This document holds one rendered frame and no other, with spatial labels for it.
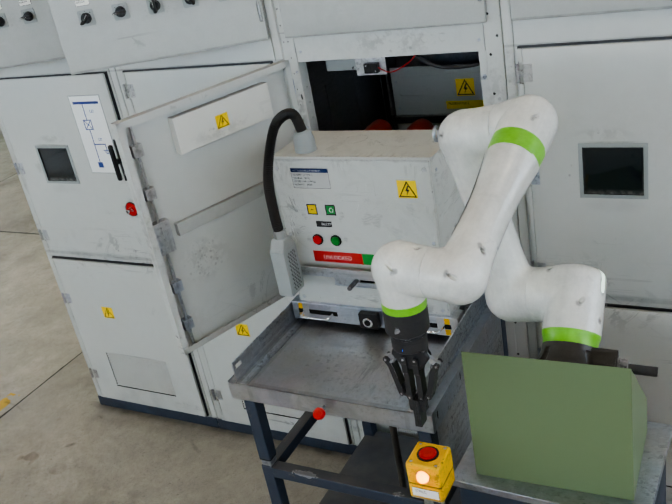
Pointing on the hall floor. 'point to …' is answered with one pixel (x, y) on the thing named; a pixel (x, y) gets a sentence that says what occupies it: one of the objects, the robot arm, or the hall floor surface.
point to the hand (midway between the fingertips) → (419, 409)
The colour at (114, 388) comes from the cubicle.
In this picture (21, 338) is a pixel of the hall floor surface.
